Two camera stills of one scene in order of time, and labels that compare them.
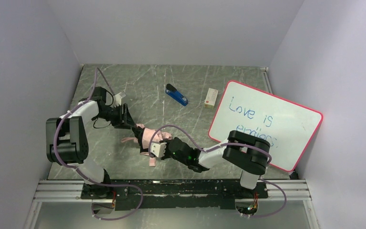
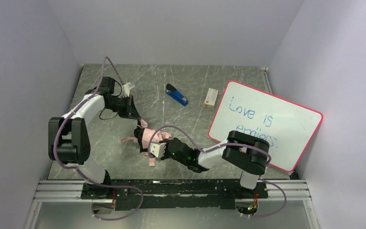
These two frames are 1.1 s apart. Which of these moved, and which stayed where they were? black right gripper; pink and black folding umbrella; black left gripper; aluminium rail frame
Moved: black left gripper
Stayed: aluminium rail frame; pink and black folding umbrella; black right gripper
